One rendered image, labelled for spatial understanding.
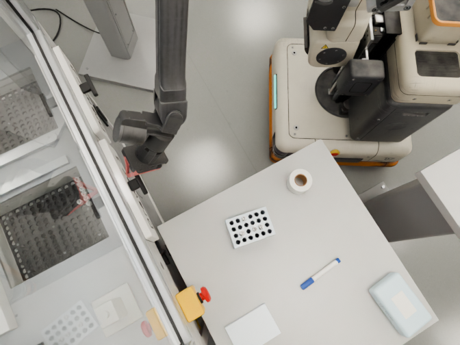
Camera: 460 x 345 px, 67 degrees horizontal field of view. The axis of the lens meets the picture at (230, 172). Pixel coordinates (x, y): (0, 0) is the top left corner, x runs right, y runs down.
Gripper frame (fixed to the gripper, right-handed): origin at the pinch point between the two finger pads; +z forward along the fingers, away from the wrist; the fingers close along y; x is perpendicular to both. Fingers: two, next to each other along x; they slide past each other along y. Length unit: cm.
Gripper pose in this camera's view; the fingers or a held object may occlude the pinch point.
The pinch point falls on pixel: (133, 172)
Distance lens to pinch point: 95.6
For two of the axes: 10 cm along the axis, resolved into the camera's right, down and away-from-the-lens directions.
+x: 4.9, 8.4, -2.1
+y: -6.9, 2.3, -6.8
